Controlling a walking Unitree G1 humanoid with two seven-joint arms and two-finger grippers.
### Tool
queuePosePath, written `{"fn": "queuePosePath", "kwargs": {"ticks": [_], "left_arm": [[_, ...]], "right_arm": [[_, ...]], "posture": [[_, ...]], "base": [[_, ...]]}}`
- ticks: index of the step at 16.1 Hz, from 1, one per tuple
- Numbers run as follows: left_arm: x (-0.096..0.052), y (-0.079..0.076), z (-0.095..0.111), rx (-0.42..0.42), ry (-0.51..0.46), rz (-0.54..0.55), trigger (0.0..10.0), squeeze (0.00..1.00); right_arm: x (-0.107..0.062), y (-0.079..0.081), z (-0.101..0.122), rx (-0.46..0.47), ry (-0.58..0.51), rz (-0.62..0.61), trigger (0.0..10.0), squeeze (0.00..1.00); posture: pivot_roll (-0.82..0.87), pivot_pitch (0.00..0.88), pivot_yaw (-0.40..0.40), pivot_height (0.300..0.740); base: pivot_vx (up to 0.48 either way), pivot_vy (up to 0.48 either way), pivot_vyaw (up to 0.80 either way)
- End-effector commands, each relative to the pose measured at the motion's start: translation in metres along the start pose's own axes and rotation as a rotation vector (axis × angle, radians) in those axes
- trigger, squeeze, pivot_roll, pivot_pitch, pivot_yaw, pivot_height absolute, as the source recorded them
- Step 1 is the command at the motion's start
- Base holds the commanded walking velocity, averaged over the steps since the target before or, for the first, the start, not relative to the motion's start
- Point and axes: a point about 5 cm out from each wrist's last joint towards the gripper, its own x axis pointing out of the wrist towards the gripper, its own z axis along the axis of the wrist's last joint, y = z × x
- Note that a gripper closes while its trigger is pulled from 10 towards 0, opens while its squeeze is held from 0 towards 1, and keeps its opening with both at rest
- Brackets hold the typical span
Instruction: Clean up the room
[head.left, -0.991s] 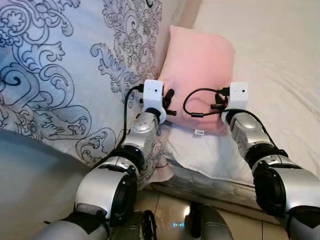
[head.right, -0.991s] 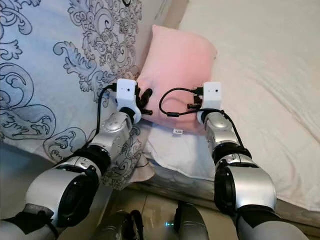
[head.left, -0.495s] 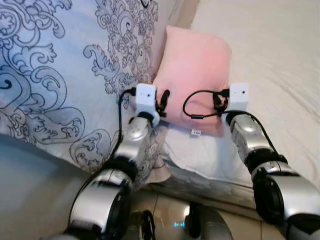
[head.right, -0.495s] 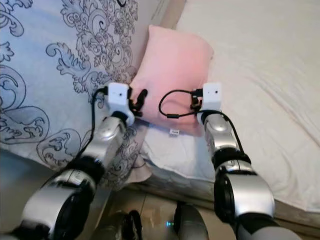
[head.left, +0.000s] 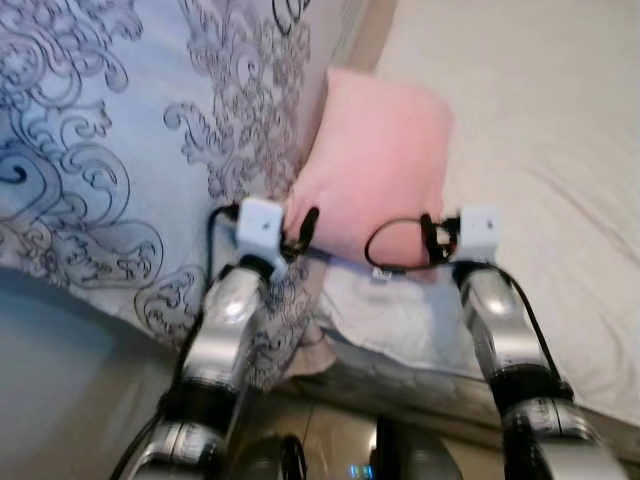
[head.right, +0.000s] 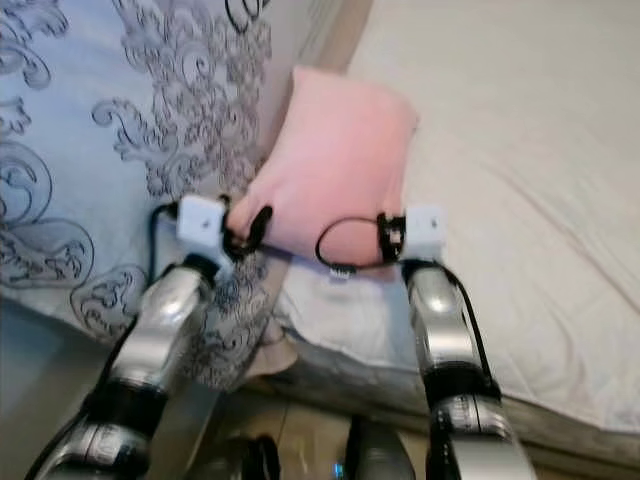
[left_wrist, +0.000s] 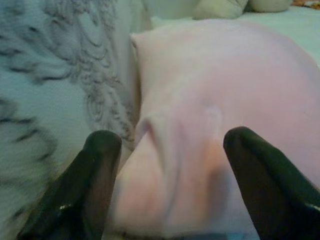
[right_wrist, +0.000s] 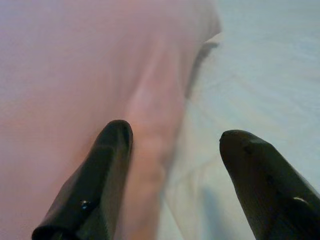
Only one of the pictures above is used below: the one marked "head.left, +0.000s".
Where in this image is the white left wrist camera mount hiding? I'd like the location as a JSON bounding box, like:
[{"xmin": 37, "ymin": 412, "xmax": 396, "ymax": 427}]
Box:
[{"xmin": 235, "ymin": 197, "xmax": 291, "ymax": 263}]

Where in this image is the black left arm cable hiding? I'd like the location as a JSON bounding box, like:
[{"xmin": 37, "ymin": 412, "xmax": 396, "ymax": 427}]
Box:
[{"xmin": 110, "ymin": 203, "xmax": 246, "ymax": 480}]

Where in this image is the white quilted mattress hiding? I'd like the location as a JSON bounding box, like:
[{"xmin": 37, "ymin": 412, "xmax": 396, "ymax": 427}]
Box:
[{"xmin": 318, "ymin": 0, "xmax": 640, "ymax": 433}]

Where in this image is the black robot right leg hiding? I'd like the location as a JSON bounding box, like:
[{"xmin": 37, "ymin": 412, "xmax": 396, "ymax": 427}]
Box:
[{"xmin": 370, "ymin": 418, "xmax": 463, "ymax": 480}]

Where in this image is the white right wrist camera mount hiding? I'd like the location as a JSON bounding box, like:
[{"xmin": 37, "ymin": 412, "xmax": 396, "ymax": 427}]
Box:
[{"xmin": 458, "ymin": 205, "xmax": 501, "ymax": 263}]

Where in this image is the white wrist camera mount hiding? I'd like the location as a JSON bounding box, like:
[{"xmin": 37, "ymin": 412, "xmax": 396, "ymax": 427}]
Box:
[
  {"xmin": 458, "ymin": 205, "xmax": 501, "ymax": 263},
  {"xmin": 235, "ymin": 197, "xmax": 291, "ymax": 263}
]

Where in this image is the pink pillow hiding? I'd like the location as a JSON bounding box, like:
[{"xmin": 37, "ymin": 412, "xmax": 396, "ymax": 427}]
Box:
[{"xmin": 283, "ymin": 67, "xmax": 456, "ymax": 273}]

